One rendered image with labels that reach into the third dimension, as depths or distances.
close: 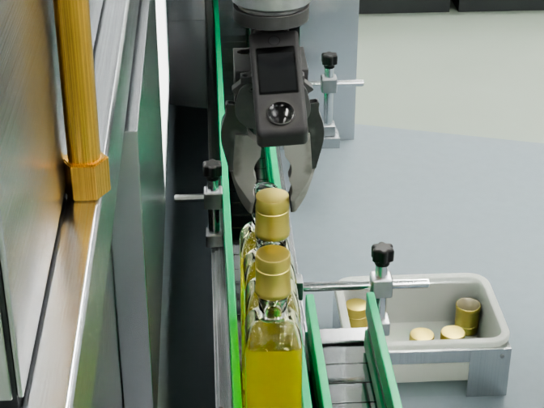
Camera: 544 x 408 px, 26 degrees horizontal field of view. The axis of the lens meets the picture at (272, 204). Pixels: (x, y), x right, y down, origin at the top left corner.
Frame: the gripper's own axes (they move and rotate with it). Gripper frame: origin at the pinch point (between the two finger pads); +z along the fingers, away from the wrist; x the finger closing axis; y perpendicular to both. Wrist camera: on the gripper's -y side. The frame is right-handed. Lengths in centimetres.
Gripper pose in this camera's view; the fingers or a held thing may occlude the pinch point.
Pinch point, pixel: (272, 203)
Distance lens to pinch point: 117.4
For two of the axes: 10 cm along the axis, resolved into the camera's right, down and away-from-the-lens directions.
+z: 0.0, 8.8, 4.8
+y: -0.6, -4.8, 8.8
